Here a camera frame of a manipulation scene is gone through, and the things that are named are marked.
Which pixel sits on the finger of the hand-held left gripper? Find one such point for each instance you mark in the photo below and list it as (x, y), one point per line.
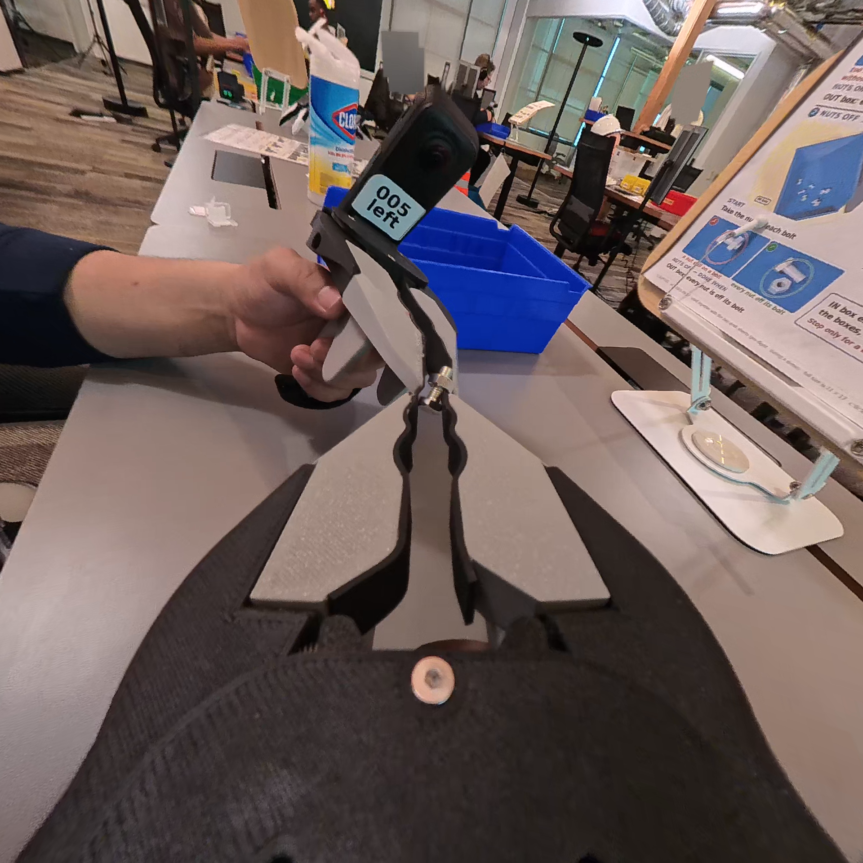
(388, 317)
(441, 330)

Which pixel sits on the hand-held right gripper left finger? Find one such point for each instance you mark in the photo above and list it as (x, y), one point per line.
(330, 532)

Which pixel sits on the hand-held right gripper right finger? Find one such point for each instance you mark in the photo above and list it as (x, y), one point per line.
(532, 532)

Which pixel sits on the small silver hex bolt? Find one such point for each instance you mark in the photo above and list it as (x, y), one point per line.
(443, 375)

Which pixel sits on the blue plastic bin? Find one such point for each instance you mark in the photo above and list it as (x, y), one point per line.
(499, 296)

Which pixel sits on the person's left forearm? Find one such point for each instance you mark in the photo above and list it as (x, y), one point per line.
(135, 303)

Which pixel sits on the person's left hand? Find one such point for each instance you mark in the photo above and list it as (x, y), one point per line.
(276, 310)

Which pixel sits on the disinfectant wipes canister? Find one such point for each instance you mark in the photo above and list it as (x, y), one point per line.
(334, 141)

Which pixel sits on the small blue bin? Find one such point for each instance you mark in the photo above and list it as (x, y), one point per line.
(499, 130)

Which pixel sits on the wooden desk with black legs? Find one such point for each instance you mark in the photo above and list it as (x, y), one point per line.
(519, 147)

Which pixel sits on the large black display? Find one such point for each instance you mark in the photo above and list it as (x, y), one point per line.
(357, 34)

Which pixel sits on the printed paper sheet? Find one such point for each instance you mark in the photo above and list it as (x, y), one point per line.
(249, 141)

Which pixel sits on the black office chair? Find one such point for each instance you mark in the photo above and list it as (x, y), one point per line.
(175, 67)
(590, 182)

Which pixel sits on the tan cardboard sheet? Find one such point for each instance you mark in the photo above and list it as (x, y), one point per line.
(270, 40)

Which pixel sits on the black digital timer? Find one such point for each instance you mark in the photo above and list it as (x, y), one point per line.
(229, 86)

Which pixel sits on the clear plastic wrapper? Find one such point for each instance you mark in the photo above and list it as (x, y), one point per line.
(216, 212)

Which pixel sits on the black floor lamp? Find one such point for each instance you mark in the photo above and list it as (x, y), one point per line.
(588, 39)

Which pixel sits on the wooden instruction board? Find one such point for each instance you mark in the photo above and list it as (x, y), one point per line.
(650, 286)

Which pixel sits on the small yellow bin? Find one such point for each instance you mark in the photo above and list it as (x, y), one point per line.
(635, 184)

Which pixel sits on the black monitor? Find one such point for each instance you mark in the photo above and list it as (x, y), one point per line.
(677, 162)

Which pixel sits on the small red bin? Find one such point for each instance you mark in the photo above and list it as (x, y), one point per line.
(681, 202)

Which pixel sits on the printed instruction sheet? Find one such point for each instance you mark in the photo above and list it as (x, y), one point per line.
(775, 270)

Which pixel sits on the wooden post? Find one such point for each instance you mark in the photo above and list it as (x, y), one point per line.
(674, 60)

